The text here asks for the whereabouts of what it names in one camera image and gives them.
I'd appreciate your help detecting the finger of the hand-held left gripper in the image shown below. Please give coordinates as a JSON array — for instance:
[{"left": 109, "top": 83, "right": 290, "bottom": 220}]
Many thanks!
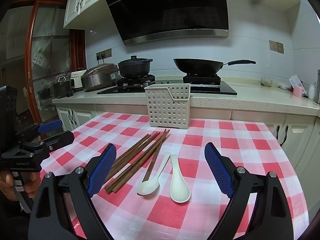
[
  {"left": 16, "top": 120, "right": 63, "bottom": 140},
  {"left": 21, "top": 131, "right": 75, "bottom": 155}
]

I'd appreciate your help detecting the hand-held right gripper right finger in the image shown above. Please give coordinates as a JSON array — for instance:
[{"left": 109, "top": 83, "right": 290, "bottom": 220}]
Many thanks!
[{"left": 204, "top": 142, "right": 294, "bottom": 240}]

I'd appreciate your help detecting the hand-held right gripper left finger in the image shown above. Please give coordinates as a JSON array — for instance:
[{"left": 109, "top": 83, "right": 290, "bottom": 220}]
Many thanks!
[{"left": 28, "top": 143, "right": 117, "bottom": 240}]

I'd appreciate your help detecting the pile of wooden chopsticks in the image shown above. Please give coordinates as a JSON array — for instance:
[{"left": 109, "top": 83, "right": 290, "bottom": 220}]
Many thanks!
[{"left": 104, "top": 129, "right": 170, "bottom": 194}]

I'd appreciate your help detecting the white ceramic soup spoon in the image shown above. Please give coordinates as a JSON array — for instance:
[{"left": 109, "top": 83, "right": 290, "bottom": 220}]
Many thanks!
[
  {"left": 170, "top": 154, "right": 191, "bottom": 203},
  {"left": 136, "top": 152, "right": 172, "bottom": 195}
]

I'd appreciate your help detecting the white perforated utensil basket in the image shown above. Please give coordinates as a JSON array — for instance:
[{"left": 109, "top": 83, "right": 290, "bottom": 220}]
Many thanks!
[{"left": 144, "top": 83, "right": 191, "bottom": 129}]

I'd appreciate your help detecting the person's left hand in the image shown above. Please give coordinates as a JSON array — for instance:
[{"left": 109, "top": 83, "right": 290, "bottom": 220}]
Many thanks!
[{"left": 0, "top": 170, "right": 38, "bottom": 202}]

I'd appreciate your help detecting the red white checkered tablecloth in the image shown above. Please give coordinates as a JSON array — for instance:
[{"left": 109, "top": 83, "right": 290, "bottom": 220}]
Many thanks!
[{"left": 40, "top": 112, "right": 309, "bottom": 240}]

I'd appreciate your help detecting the white kitchen appliance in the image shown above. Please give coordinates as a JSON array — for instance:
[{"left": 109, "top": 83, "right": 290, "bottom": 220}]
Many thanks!
[{"left": 70, "top": 70, "right": 87, "bottom": 92}]

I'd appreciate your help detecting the wooden framed glass door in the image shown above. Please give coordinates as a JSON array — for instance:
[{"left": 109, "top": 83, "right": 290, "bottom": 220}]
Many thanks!
[{"left": 24, "top": 0, "right": 87, "bottom": 140}]

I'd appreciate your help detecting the brown silver rice cooker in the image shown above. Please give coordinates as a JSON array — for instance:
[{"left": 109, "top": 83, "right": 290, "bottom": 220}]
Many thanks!
[{"left": 81, "top": 64, "right": 120, "bottom": 92}]

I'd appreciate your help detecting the black glass gas stove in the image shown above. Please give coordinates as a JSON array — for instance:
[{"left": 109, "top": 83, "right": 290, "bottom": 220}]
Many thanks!
[{"left": 97, "top": 74, "right": 237, "bottom": 96}]

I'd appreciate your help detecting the black pot with lid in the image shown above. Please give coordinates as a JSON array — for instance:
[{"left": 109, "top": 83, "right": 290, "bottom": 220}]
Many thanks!
[{"left": 118, "top": 55, "right": 153, "bottom": 78}]

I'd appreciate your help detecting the black wok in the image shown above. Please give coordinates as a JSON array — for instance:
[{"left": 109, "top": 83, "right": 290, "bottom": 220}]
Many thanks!
[{"left": 173, "top": 58, "right": 256, "bottom": 76}]

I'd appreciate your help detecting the paper packet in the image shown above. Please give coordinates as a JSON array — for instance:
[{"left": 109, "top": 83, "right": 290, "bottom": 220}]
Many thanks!
[{"left": 289, "top": 75, "right": 307, "bottom": 95}]

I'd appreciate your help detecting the steel thermos flask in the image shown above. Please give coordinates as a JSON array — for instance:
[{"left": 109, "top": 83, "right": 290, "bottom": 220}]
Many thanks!
[{"left": 315, "top": 70, "right": 320, "bottom": 104}]

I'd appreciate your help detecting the black range hood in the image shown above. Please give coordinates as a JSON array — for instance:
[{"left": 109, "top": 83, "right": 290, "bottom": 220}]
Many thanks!
[{"left": 102, "top": 0, "right": 230, "bottom": 46}]

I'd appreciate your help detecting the beige wall socket panel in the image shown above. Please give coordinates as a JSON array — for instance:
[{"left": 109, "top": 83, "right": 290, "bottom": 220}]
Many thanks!
[
  {"left": 269, "top": 40, "right": 284, "bottom": 54},
  {"left": 96, "top": 48, "right": 113, "bottom": 61}
]

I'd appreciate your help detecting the white wall cabinet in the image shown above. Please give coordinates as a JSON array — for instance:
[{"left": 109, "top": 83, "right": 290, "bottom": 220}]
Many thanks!
[{"left": 63, "top": 0, "right": 110, "bottom": 29}]

